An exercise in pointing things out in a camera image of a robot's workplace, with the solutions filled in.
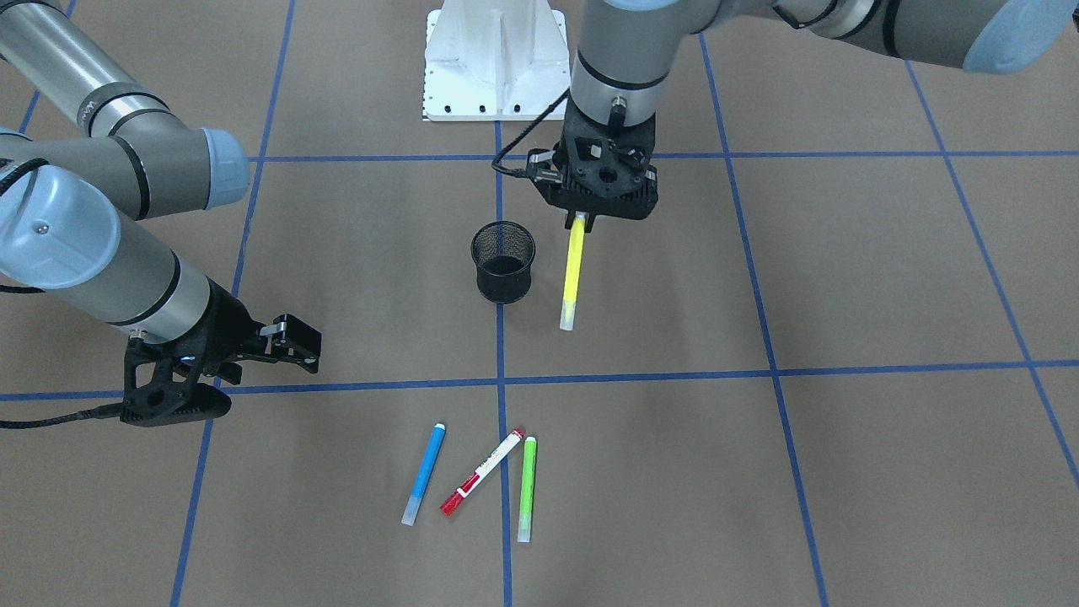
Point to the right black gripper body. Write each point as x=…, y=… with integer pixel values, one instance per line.
x=226, y=327

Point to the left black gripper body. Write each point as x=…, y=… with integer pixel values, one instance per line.
x=544, y=166

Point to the black mesh pen cup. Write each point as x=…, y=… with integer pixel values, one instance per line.
x=503, y=253

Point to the yellow marker pen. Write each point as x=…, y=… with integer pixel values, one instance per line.
x=572, y=273

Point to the blue marker pen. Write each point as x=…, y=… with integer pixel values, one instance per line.
x=424, y=474

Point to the red marker pen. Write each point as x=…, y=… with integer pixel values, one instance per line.
x=462, y=492

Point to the green marker pen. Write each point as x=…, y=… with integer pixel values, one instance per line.
x=526, y=495

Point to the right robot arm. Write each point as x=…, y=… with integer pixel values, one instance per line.
x=72, y=222

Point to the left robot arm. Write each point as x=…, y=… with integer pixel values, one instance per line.
x=627, y=50

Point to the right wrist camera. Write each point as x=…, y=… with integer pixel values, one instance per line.
x=290, y=340

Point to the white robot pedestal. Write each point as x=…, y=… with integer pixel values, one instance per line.
x=494, y=60

